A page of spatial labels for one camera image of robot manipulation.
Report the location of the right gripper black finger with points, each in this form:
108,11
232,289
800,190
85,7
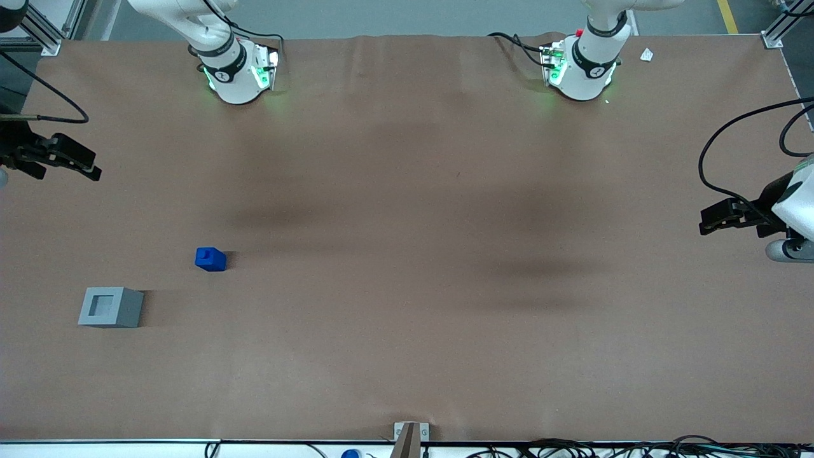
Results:
94,173
73,151

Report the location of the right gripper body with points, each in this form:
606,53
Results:
14,147

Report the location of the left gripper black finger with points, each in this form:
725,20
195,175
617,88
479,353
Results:
725,211
711,228

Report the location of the blue plastic part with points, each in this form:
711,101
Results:
213,261

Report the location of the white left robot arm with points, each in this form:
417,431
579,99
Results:
585,79

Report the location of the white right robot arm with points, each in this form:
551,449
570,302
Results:
235,79

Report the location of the gray square base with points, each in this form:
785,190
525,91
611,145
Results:
130,308

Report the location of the white paper scrap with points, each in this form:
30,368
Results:
647,55

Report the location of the blue round cap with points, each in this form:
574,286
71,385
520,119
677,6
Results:
350,454

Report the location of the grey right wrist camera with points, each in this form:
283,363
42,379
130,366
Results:
3,178

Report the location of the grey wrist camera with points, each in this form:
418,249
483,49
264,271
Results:
785,251
3,178

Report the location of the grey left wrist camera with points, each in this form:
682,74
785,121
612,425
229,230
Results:
785,251

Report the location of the aluminium frame post with foot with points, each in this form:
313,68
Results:
44,35
779,32

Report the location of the aluminium frame bar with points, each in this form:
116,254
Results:
79,16

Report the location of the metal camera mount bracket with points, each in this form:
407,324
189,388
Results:
410,442

